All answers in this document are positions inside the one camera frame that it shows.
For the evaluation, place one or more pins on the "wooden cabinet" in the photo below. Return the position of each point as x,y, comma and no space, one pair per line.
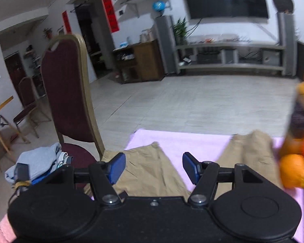
147,60

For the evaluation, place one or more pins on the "khaki pants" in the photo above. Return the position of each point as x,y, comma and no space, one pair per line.
147,167

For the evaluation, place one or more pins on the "grey television stand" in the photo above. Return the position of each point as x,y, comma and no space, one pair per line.
230,46

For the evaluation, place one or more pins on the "white printed folded garment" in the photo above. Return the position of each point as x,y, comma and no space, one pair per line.
62,158

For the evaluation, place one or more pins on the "pink table cloth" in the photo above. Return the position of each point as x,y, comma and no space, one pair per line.
182,141

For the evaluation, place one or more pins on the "orange fruit ornament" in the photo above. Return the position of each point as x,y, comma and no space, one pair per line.
297,131

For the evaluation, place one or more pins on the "green potted plant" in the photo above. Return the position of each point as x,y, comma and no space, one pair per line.
181,30

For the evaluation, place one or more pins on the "yellow folding table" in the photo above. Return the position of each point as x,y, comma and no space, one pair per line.
1,106

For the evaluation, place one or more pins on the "tall grey floor speaker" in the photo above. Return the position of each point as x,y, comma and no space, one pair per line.
166,45
286,43

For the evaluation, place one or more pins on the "dark brown door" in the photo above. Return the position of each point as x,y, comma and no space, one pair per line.
15,76

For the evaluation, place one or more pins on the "blue folded garment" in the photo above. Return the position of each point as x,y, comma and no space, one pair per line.
41,178

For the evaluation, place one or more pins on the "maroon chair with gold frame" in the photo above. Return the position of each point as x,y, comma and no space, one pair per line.
63,93

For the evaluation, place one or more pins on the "long red door banner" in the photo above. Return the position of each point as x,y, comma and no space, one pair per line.
109,7

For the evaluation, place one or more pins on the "small maroon chair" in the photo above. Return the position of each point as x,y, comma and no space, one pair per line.
27,93

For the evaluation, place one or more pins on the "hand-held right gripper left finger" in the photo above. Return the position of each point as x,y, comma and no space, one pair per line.
117,168

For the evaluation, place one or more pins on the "round black speaker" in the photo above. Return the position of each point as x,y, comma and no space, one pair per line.
283,2

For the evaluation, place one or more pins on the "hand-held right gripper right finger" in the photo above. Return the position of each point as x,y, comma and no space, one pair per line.
190,168

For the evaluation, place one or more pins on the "blue globe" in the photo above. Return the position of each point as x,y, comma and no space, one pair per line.
158,6

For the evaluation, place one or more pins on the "person's pink sleeve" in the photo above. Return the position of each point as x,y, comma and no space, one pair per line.
0,232

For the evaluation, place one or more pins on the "grey folded garment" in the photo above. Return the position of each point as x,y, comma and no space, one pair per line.
40,160

